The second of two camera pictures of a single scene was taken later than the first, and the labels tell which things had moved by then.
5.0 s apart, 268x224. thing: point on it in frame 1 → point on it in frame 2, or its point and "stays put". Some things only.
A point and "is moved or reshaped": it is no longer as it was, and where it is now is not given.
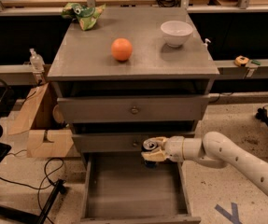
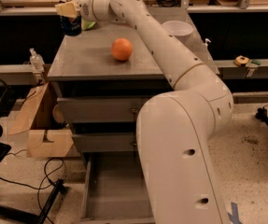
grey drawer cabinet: (140, 74) stays put
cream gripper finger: (156, 155) → (67, 9)
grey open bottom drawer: (119, 189) stays put
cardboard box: (39, 119) stays put
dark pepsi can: (148, 145) is moved or reshaped
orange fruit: (121, 49) stays put
